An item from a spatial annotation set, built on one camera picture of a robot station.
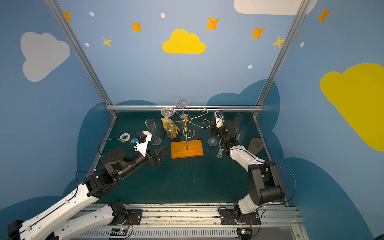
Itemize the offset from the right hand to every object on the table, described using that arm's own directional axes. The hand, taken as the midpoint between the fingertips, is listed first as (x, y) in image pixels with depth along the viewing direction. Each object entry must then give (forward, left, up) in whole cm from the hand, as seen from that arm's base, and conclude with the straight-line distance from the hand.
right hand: (216, 119), depth 89 cm
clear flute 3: (-9, -14, -2) cm, 17 cm away
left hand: (-27, +26, +14) cm, 40 cm away
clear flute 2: (+1, -14, +1) cm, 14 cm away
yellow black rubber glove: (+14, +37, -19) cm, 44 cm away
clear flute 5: (0, +20, +12) cm, 23 cm away
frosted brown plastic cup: (-6, -28, -18) cm, 34 cm away
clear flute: (-5, +39, -1) cm, 40 cm away
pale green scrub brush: (-11, -5, -22) cm, 25 cm away
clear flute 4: (-4, 0, -19) cm, 19 cm away
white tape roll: (-5, +63, -20) cm, 66 cm away
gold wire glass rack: (0, +18, -15) cm, 23 cm away
